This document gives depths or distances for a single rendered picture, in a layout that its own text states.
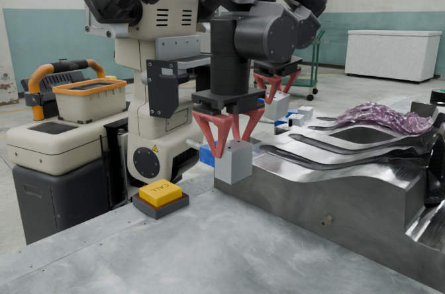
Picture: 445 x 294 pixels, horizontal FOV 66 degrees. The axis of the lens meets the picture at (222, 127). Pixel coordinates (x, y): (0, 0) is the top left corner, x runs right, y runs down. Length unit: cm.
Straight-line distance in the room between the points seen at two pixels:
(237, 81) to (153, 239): 30
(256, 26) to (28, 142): 92
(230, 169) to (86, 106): 80
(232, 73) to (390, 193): 28
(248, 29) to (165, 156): 67
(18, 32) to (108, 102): 474
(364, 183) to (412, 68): 684
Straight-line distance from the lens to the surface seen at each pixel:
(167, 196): 67
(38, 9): 607
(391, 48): 747
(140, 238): 62
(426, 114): 140
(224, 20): 48
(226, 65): 49
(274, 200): 66
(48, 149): 115
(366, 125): 93
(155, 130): 105
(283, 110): 83
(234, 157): 52
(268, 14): 45
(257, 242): 60
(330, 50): 901
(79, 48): 626
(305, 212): 63
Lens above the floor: 115
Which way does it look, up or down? 17 degrees down
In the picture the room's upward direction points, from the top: straight up
